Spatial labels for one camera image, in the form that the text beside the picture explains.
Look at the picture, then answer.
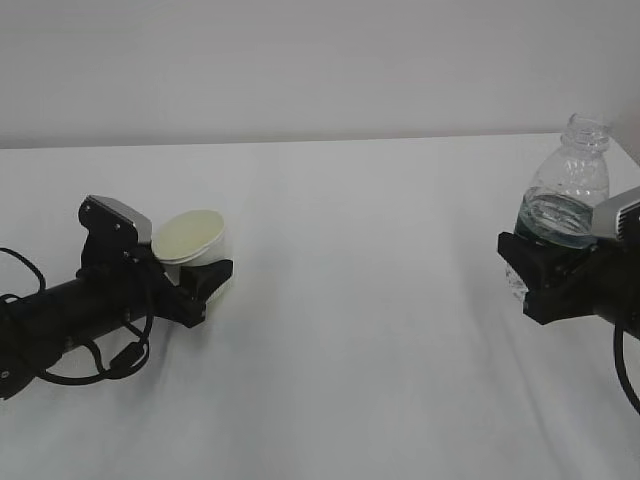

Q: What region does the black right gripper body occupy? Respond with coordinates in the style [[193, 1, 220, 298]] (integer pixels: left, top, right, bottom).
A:
[[523, 242, 639, 338]]

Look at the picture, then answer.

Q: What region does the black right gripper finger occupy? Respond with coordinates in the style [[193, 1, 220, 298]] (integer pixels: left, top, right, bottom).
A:
[[497, 232, 593, 290]]

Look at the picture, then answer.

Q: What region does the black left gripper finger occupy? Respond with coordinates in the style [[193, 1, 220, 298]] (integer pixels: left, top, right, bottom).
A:
[[179, 259, 234, 303]]

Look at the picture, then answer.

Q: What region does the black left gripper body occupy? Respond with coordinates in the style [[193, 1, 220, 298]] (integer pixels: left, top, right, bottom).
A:
[[77, 249, 206, 328]]

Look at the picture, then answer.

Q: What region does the white paper cup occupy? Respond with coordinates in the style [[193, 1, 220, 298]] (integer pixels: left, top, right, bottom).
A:
[[151, 209, 230, 285]]

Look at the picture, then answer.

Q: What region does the clear water bottle green label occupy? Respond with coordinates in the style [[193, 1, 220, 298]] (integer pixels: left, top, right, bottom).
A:
[[499, 113, 610, 302]]

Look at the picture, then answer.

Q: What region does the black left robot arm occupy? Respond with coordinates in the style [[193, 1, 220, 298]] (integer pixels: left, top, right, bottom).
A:
[[1, 255, 234, 400]]

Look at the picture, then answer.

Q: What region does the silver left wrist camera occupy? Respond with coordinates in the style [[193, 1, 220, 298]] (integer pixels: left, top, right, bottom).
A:
[[78, 195, 152, 250]]

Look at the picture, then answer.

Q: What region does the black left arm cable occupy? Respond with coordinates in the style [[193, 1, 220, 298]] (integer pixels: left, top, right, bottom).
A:
[[0, 247, 154, 386]]

